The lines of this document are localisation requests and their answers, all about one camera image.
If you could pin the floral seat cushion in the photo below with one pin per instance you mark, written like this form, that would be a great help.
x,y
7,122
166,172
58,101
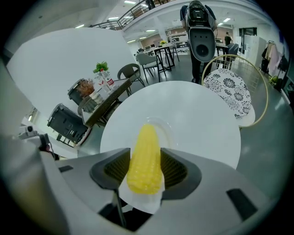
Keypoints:
x,y
229,87

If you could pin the grey dining chair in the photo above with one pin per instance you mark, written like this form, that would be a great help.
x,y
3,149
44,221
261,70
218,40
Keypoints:
x,y
147,59

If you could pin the black floor appliance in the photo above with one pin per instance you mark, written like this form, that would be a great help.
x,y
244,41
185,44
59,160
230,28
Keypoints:
x,y
64,124
74,94

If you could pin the dark wicker chair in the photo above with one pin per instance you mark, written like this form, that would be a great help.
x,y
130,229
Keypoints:
x,y
128,68

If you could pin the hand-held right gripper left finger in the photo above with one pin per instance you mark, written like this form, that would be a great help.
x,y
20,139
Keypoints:
x,y
87,179

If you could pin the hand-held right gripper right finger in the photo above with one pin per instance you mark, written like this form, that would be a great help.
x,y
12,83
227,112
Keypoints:
x,y
213,195

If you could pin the clothes rack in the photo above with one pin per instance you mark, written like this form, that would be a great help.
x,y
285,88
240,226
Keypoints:
x,y
273,57

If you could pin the yellow flower pot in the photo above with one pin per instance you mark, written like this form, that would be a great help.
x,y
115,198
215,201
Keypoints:
x,y
163,43

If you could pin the black high table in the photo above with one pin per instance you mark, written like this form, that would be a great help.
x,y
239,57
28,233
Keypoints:
x,y
165,47

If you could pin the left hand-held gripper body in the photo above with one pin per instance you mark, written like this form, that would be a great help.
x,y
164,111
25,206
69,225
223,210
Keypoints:
x,y
28,132

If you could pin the dark glass-top table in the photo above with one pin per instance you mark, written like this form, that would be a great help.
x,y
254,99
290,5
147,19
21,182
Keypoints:
x,y
108,96

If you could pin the yellow corn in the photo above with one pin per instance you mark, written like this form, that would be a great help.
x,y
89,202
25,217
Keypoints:
x,y
144,160

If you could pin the round white table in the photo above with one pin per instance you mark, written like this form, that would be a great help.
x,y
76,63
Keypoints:
x,y
195,110

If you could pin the green potted plant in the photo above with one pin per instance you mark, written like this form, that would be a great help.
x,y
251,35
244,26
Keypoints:
x,y
101,66

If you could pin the black mezzanine railing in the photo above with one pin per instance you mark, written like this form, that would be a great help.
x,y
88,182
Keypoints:
x,y
128,17

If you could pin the dried plant in white vase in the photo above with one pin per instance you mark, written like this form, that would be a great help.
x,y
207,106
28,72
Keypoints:
x,y
86,87

